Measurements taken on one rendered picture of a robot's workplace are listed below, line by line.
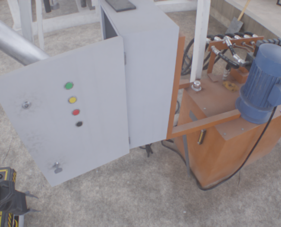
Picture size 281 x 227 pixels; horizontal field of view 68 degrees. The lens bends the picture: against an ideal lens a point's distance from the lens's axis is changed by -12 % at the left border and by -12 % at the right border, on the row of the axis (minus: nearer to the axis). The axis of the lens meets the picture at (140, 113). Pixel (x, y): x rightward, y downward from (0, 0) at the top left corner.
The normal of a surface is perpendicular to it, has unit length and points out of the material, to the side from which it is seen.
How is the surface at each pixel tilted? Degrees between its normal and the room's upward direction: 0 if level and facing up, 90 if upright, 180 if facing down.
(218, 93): 0
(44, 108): 90
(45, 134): 90
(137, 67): 90
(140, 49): 90
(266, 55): 23
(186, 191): 0
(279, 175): 0
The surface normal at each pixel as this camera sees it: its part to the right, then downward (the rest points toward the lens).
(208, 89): 0.00, -0.68
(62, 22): 0.32, 0.69
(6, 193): -0.34, -0.45
